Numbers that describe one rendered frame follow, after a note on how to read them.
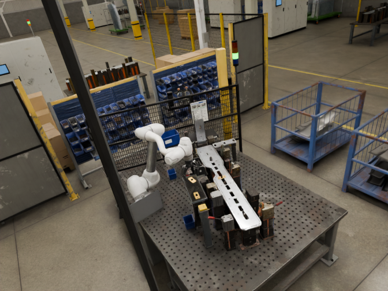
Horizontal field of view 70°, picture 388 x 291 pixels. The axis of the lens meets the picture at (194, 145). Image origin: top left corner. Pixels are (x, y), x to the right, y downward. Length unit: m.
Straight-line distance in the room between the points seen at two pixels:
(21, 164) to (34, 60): 4.93
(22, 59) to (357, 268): 8.55
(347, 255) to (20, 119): 4.28
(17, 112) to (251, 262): 3.36
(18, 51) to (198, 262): 7.65
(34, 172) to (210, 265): 3.04
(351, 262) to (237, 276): 1.50
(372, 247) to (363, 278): 0.43
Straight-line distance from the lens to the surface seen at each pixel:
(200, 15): 7.45
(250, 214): 2.44
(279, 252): 2.58
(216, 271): 2.48
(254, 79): 6.13
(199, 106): 3.51
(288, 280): 3.01
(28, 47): 8.98
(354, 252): 3.64
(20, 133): 4.36
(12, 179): 4.64
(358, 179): 4.32
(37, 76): 9.09
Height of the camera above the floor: 2.75
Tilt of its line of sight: 31 degrees down
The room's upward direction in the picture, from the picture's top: 9 degrees counter-clockwise
